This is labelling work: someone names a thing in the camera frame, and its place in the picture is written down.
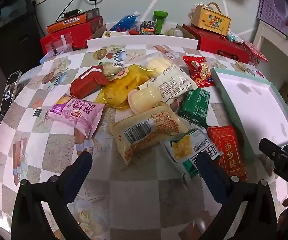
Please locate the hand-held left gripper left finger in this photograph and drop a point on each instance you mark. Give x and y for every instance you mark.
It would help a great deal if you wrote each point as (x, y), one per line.
(85, 161)

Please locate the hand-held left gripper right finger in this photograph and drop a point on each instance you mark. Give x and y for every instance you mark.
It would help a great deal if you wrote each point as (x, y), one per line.
(205, 166)

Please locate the white green corn snack packet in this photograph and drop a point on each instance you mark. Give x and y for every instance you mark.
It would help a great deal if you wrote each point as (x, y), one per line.
(186, 150)

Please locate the red orange cake packet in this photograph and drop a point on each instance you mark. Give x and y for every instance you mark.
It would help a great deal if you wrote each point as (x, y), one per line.
(230, 150)

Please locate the pink snack packet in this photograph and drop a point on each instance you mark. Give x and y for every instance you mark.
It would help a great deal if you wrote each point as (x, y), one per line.
(74, 115)

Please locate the teal rimmed white tray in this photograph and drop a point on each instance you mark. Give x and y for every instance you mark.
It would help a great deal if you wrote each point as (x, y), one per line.
(254, 105)

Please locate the pale yellow barcode snack packet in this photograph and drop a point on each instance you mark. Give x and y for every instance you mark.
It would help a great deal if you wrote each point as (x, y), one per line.
(146, 132)

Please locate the clear bun packet green edge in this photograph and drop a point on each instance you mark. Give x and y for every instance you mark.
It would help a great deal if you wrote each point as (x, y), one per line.
(109, 70)

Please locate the clear round bun packet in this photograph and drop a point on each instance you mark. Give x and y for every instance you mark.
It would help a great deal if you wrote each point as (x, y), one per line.
(159, 63)

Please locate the small black square tag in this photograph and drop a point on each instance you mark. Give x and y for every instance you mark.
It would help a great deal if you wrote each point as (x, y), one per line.
(37, 113)

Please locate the dark red snack packet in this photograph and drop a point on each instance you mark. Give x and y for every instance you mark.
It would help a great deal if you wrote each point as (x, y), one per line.
(87, 82)

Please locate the yellow transparent snack packet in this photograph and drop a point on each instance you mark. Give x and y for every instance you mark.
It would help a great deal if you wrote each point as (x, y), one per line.
(120, 90)

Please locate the pale yellow pudding cup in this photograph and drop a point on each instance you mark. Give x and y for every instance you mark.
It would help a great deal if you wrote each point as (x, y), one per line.
(144, 98)

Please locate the red cracker packet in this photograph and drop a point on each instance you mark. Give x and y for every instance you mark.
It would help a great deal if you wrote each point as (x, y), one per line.
(200, 71)

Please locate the smartphone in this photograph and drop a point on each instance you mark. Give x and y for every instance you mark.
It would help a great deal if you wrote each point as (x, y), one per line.
(9, 95)

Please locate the red patterned bag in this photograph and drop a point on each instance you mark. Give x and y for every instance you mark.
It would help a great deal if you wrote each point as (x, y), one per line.
(255, 53)

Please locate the white shelf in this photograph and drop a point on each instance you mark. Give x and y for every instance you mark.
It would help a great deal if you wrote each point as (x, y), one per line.
(271, 45)

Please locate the clear plastic box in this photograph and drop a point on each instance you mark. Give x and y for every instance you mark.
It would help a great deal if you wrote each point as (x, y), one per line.
(57, 45)

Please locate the red gift box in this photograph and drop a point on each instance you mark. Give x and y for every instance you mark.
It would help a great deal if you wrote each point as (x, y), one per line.
(216, 45)

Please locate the large red box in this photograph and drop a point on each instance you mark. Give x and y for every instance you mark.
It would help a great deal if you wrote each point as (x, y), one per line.
(84, 36)

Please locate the open cardboard box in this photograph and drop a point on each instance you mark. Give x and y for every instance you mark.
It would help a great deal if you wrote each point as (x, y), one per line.
(97, 32)

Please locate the white yellow small box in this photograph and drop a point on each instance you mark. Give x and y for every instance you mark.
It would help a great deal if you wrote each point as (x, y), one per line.
(112, 34)

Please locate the teal mask pack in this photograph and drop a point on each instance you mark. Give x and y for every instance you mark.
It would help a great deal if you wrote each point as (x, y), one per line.
(235, 37)

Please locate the clear baby bottle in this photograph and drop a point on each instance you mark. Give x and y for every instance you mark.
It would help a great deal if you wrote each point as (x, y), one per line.
(175, 32)

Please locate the black cabinet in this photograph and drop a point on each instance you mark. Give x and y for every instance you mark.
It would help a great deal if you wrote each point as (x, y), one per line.
(14, 42)

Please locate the orange box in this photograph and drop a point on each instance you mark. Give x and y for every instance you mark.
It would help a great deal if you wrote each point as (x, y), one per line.
(66, 23)

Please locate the blue bottle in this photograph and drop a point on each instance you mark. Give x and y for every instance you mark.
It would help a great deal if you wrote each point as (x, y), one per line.
(124, 22)

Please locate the purple plastic basket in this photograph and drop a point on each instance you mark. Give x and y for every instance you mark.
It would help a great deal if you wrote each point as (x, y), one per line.
(274, 10)

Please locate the colourful toy bag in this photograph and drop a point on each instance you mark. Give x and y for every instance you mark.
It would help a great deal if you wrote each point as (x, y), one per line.
(148, 27)

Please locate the black power adapter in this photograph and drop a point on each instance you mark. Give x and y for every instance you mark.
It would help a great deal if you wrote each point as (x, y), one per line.
(72, 12)

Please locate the green dumbbell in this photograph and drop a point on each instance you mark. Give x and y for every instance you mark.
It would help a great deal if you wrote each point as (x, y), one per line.
(160, 21)

